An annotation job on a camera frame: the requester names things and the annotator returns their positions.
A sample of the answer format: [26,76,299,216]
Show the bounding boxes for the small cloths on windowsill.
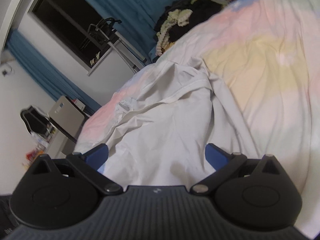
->
[89,52,101,66]

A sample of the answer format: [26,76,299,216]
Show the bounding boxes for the beige black chair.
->
[48,95,91,143]

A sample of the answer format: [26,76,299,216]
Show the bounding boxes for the pile of dark clothes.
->
[154,0,227,48]

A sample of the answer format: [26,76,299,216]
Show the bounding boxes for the garment steamer stand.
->
[87,17,148,73]

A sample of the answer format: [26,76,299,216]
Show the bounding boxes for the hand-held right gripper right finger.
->
[190,143,288,195]

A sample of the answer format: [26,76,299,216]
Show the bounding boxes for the light grey printed t-shirt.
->
[99,56,250,188]

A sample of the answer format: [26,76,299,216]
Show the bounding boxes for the dark framed window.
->
[31,0,122,69]

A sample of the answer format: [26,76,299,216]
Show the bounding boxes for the pale yellow fluffy blanket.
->
[155,9,193,56]

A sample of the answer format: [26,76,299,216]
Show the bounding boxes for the wide blue curtain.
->
[67,0,233,64]

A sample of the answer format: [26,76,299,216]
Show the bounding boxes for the narrow blue curtain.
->
[7,29,102,112]

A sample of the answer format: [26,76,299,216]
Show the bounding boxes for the pastel tie-dye bed blanket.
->
[75,0,320,239]

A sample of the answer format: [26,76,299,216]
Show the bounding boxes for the white dresser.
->
[32,125,77,161]

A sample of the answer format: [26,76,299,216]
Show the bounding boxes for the red white box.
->
[72,99,86,111]

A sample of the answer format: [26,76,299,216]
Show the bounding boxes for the wavy framed vanity mirror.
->
[20,106,51,135]

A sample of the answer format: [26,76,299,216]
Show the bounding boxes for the blue cloth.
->
[149,47,161,63]

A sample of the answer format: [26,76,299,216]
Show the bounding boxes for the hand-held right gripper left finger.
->
[24,144,123,195]

